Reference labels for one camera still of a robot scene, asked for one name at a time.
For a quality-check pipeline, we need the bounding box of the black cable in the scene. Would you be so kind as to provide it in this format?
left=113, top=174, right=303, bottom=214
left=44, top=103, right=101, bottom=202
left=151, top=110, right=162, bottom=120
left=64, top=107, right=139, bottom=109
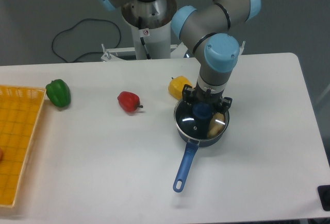
left=51, top=18, right=122, bottom=63

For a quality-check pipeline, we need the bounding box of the yellow wicker basket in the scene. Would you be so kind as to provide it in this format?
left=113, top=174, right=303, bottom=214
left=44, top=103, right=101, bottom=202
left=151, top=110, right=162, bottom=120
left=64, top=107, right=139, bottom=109
left=1, top=85, right=46, bottom=208

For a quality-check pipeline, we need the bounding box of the beige potato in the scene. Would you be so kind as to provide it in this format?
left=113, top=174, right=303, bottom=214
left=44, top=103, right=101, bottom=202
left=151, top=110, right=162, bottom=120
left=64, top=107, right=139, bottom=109
left=207, top=112, right=226, bottom=139

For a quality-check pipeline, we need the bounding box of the dark blue saucepan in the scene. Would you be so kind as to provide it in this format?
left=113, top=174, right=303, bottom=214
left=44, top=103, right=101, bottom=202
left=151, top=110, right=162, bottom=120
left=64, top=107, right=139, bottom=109
left=173, top=97, right=233, bottom=193

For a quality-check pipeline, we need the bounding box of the yellow bell pepper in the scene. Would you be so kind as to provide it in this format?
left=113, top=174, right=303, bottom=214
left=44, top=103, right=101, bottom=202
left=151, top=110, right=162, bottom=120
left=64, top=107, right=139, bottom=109
left=168, top=76, right=193, bottom=100

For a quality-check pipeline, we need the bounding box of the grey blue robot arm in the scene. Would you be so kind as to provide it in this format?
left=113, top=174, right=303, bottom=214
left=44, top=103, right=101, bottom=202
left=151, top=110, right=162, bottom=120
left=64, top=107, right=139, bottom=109
left=100, top=0, right=261, bottom=112

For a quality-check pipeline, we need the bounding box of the black corner object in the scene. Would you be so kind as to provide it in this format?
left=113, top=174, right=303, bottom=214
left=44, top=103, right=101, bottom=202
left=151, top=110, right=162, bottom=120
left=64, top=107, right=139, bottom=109
left=317, top=185, right=330, bottom=212

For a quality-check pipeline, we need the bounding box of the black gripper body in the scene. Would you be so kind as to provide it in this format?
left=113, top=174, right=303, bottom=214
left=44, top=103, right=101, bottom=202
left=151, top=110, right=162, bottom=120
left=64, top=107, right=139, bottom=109
left=192, top=84, right=223, bottom=107

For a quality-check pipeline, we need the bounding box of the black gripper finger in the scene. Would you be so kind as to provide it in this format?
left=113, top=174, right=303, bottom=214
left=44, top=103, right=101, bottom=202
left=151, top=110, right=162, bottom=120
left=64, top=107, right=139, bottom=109
left=182, top=84, right=193, bottom=105
left=213, top=97, right=232, bottom=113

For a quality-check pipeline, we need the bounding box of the glass pot lid blue knob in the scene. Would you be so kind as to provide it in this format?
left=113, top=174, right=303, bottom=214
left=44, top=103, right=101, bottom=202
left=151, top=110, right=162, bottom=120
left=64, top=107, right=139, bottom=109
left=174, top=100, right=229, bottom=147

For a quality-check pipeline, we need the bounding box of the green bell pepper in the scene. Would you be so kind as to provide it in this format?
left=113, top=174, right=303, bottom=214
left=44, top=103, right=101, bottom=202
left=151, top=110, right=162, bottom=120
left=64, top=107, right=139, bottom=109
left=46, top=79, right=71, bottom=108

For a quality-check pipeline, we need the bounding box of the red bell pepper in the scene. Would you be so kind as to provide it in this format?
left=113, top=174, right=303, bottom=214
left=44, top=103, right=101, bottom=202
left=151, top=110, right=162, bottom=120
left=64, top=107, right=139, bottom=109
left=117, top=91, right=143, bottom=113

